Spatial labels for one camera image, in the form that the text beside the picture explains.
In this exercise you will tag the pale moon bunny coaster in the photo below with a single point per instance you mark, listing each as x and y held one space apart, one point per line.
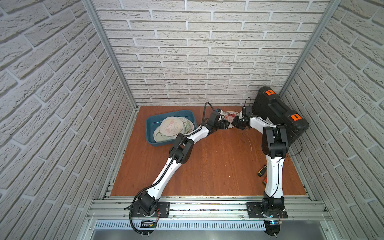
171 126

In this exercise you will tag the green bunny coaster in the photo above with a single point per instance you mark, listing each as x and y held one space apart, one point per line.
159 137

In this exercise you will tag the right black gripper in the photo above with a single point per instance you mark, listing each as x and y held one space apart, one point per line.
235 122

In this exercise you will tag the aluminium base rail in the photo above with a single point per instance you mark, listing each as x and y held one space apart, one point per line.
203 213

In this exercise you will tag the black tool case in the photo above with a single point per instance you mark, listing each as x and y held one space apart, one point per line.
268 105

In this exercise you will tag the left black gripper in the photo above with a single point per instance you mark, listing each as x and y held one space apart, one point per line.
222 123

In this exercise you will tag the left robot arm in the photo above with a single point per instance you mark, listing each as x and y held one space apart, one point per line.
179 154

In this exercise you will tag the red rose floral coaster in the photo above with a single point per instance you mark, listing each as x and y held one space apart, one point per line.
229 116

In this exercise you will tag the green tulip coaster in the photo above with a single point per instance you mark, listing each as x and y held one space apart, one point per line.
188 125

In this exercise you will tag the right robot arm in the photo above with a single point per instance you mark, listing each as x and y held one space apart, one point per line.
275 146

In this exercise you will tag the yellow black screwdriver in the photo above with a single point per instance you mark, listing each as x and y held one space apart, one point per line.
262 171

